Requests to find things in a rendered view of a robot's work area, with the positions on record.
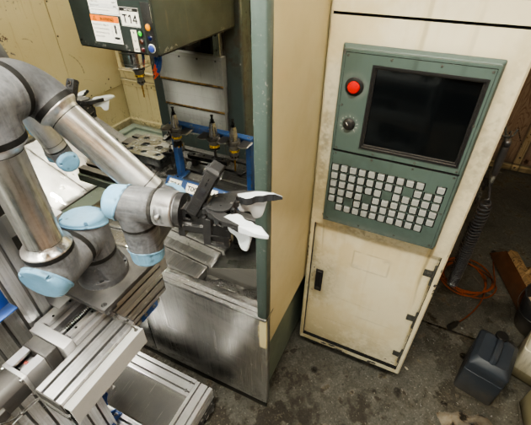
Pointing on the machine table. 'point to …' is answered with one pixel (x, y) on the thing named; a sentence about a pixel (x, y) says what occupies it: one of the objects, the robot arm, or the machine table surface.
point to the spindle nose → (132, 61)
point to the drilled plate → (151, 150)
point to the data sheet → (104, 7)
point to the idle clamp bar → (206, 158)
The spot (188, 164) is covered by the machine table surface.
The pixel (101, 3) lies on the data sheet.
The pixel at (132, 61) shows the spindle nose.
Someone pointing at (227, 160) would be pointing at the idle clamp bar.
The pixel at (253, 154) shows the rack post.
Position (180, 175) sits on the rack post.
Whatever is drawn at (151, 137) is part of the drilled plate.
